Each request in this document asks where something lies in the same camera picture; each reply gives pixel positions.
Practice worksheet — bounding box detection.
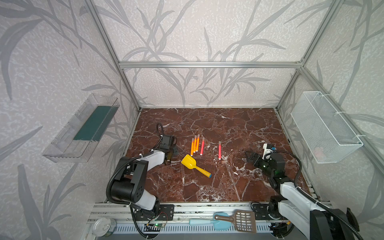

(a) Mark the orange marker pen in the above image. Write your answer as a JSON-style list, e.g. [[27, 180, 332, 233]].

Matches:
[[195, 134, 200, 153], [190, 138, 195, 157], [193, 135, 197, 153]]

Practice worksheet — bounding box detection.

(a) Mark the red marker pen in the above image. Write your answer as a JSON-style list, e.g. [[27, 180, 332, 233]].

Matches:
[[200, 137, 205, 156]]

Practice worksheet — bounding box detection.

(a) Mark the pink marker pen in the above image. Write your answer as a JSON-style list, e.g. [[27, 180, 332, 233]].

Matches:
[[218, 141, 222, 160]]

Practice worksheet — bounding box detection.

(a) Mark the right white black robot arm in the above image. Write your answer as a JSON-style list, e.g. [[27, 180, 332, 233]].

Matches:
[[245, 149, 363, 240]]

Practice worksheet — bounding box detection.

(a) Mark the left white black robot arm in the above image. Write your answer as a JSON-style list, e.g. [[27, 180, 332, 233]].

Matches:
[[106, 135, 178, 215]]

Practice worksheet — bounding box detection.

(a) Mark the yellow toy shovel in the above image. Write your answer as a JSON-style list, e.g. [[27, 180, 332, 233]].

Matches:
[[181, 155, 212, 178]]

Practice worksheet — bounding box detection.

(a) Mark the brown slotted spatula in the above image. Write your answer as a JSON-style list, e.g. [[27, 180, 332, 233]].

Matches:
[[214, 210, 257, 233]]

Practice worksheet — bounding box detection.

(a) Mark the light blue silicone spatula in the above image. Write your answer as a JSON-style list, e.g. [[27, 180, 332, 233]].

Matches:
[[189, 212, 232, 231]]

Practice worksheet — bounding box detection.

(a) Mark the small circuit board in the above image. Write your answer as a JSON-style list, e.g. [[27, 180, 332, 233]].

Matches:
[[145, 222, 168, 232]]

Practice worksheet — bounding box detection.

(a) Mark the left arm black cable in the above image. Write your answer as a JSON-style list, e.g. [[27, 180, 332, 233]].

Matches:
[[105, 122, 165, 206]]

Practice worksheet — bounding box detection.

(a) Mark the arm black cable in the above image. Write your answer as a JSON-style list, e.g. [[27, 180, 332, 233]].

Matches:
[[105, 122, 165, 206], [268, 150, 364, 240]]

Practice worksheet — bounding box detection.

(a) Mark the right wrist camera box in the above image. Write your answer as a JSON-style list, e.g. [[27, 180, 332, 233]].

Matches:
[[263, 144, 276, 160]]

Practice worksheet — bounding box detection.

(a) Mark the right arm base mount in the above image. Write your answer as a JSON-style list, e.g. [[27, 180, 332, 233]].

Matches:
[[251, 196, 285, 220]]

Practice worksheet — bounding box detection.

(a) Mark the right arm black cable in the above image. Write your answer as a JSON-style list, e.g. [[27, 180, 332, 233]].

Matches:
[[268, 150, 364, 240]]

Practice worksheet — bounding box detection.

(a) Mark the aluminium front rail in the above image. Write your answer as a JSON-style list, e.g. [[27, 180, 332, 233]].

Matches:
[[80, 201, 340, 235]]

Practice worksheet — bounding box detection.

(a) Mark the white wire mesh basket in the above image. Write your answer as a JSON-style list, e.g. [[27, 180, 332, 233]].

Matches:
[[291, 91, 364, 164]]

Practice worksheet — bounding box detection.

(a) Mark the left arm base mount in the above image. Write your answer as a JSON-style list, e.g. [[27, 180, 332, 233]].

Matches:
[[134, 204, 175, 221]]

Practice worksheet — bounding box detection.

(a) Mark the clear plastic wall tray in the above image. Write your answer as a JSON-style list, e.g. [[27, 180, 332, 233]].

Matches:
[[43, 94, 120, 163]]

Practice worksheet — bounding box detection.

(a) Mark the aluminium cage frame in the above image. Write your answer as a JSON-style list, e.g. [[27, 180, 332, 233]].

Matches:
[[82, 0, 384, 181]]

